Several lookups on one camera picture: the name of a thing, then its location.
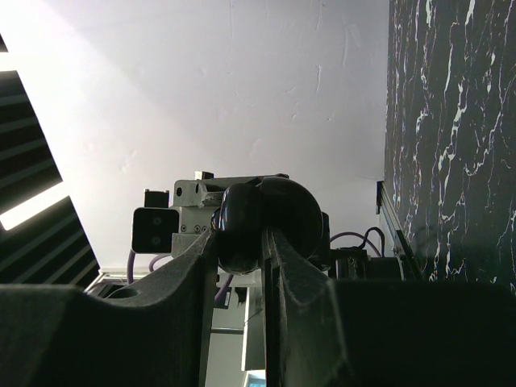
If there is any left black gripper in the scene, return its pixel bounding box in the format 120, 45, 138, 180
143, 171, 291, 259

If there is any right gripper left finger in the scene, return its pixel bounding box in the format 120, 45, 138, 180
1, 231, 217, 386

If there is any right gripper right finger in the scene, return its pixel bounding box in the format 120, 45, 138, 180
262, 228, 515, 386

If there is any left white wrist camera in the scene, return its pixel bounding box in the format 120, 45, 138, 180
131, 207, 180, 254

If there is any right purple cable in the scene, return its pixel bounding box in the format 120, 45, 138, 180
329, 226, 386, 257

